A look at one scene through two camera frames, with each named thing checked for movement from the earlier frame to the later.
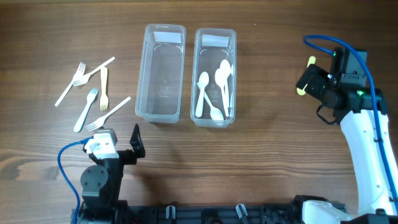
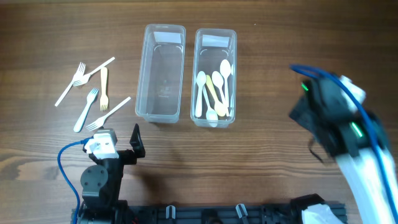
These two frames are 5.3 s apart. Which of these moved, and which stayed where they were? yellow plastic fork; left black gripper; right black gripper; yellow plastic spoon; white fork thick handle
Moved: yellow plastic spoon; right black gripper
Stayed: white fork thick handle; left black gripper; yellow plastic fork
